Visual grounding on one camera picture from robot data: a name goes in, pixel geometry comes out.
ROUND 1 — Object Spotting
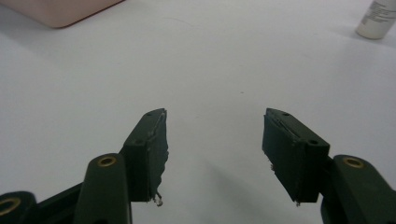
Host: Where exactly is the pink storage box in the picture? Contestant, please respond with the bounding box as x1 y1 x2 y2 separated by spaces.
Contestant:
0 0 126 30

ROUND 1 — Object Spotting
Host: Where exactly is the white plastic bottle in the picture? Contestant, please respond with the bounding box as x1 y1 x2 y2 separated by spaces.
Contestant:
355 0 396 40

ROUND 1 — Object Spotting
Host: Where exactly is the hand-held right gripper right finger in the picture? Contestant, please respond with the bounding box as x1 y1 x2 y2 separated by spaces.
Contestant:
262 107 331 206

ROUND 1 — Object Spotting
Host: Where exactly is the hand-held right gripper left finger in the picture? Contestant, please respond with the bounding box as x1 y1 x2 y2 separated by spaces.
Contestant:
120 107 169 207

